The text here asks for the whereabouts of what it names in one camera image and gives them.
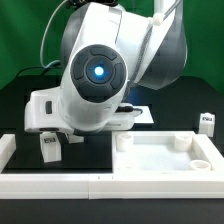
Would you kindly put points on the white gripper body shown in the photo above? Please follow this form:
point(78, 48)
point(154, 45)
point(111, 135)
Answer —
point(48, 111)

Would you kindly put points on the white square tabletop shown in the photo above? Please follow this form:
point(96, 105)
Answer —
point(158, 151)

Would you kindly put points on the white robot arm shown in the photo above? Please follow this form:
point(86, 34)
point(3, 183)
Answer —
point(106, 50)

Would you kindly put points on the white marker sheet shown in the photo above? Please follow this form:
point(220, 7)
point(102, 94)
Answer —
point(142, 115)

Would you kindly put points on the white U-shaped fence frame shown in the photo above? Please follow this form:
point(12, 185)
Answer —
point(186, 184)

